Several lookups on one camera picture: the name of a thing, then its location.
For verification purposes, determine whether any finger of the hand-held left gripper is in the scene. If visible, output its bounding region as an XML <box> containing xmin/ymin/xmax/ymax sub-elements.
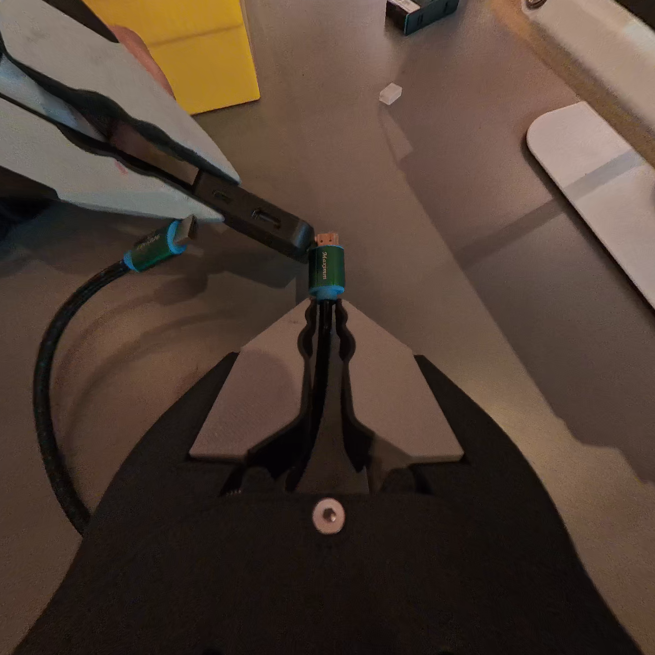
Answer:
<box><xmin>0</xmin><ymin>67</ymin><xmax>227</xmax><ymax>224</ymax></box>
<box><xmin>0</xmin><ymin>0</ymin><xmax>241</xmax><ymax>187</ymax></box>

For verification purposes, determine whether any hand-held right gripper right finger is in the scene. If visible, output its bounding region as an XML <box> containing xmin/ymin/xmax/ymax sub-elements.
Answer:
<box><xmin>334</xmin><ymin>301</ymin><xmax>465</xmax><ymax>471</ymax></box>

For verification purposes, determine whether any person's left hand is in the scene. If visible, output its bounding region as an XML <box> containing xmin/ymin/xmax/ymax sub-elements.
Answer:
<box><xmin>109</xmin><ymin>25</ymin><xmax>176</xmax><ymax>98</ymax></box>

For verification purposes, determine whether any black camera battery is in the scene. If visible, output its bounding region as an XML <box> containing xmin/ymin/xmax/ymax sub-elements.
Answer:
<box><xmin>385</xmin><ymin>0</ymin><xmax>460</xmax><ymax>37</ymax></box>

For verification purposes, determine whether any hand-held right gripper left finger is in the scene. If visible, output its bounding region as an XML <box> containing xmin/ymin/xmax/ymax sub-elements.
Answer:
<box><xmin>189</xmin><ymin>299</ymin><xmax>314</xmax><ymax>459</ymax></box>

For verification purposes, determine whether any yellow plastic bin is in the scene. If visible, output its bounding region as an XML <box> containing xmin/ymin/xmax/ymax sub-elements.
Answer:
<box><xmin>82</xmin><ymin>0</ymin><xmax>261</xmax><ymax>116</ymax></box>

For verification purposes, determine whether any green plug braided hdmi cable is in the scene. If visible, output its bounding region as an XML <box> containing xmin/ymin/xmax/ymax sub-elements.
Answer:
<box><xmin>33</xmin><ymin>214</ymin><xmax>348</xmax><ymax>537</ymax></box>

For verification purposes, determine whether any black hub adapter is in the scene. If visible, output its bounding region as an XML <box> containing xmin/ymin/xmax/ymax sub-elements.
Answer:
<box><xmin>110</xmin><ymin>120</ymin><xmax>315</xmax><ymax>264</ymax></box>

